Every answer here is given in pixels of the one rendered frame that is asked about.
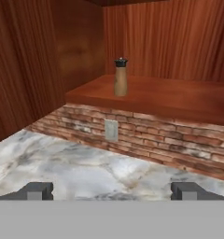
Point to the grey wall socket plate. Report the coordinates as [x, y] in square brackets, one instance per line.
[111, 130]

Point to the reddish wooden wall cabinet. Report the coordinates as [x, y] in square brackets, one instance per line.
[166, 68]

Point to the reddish wooden cabinet door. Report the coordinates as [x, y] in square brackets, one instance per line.
[22, 62]

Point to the wooden pepper mill black top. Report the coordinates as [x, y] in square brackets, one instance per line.
[120, 81]

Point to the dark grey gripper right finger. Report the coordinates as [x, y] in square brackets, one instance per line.
[184, 188]

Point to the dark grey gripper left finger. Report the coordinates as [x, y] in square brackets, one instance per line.
[39, 188]

